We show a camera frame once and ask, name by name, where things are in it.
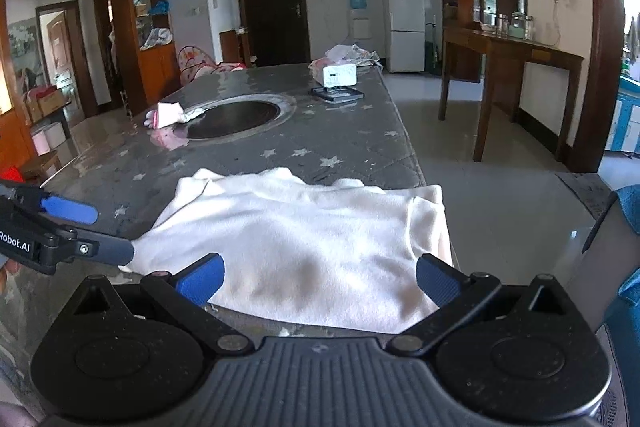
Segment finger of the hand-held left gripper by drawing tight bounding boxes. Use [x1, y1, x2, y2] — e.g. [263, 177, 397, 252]
[55, 229, 136, 266]
[15, 189, 99, 226]

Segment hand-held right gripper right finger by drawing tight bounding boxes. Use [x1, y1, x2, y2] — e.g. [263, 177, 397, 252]
[387, 253, 573, 355]

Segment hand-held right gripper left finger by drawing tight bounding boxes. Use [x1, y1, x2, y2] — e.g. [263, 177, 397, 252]
[70, 253, 257, 355]

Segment cream white garment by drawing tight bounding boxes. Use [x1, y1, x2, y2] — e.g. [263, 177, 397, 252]
[117, 167, 454, 334]

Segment low wooden stool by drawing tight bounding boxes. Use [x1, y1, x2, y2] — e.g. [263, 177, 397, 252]
[20, 152, 64, 180]

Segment pink and white buckets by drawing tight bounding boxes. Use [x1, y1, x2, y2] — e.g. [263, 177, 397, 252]
[31, 122, 69, 156]

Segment cardboard boxes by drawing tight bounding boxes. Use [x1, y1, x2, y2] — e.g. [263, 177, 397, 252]
[22, 87, 66, 123]

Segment pink white packet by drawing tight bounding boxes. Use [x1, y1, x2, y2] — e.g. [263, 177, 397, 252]
[156, 102, 186, 130]

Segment white rag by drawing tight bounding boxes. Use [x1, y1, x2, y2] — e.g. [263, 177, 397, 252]
[144, 104, 207, 130]

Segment light wooden inner door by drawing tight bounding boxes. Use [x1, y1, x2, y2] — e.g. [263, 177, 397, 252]
[36, 0, 99, 118]

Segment round black table stove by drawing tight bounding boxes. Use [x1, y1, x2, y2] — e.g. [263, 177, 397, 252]
[182, 93, 297, 144]

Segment wooden arched room divider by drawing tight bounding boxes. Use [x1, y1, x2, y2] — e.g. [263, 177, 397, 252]
[0, 0, 182, 168]

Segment grey door mat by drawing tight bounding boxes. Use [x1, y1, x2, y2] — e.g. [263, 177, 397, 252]
[555, 172, 621, 221]

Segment pink children's play tent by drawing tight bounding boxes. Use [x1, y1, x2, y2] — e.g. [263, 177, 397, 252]
[179, 46, 249, 86]

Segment white plastic bag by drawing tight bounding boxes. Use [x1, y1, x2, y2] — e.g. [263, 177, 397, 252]
[140, 27, 175, 52]

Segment white tissue box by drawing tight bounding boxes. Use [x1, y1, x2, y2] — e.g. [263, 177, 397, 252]
[322, 63, 359, 88]

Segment small wooden cabinet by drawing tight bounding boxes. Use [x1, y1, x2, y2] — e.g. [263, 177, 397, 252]
[219, 29, 251, 67]

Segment floral cloth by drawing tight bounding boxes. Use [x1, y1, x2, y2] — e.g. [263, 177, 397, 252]
[350, 47, 381, 68]

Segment wooden console table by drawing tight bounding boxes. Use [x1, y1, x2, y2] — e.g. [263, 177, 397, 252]
[438, 25, 585, 163]

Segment blue bathroom cabinet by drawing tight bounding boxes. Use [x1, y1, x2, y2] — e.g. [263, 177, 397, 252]
[604, 74, 640, 156]

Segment white refrigerator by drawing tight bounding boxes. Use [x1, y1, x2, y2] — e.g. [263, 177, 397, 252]
[382, 0, 427, 74]

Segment glass jars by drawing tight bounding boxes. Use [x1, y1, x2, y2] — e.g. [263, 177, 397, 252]
[495, 12, 536, 40]

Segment dark wooden door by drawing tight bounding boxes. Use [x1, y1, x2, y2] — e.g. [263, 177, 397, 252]
[234, 0, 312, 68]

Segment water dispenser with blue bottle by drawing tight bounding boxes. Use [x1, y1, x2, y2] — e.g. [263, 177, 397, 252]
[348, 0, 372, 53]

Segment wall painting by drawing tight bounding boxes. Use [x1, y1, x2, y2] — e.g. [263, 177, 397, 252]
[7, 19, 44, 78]

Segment dark wooden door frame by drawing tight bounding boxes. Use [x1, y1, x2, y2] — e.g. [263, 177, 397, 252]
[580, 0, 626, 174]

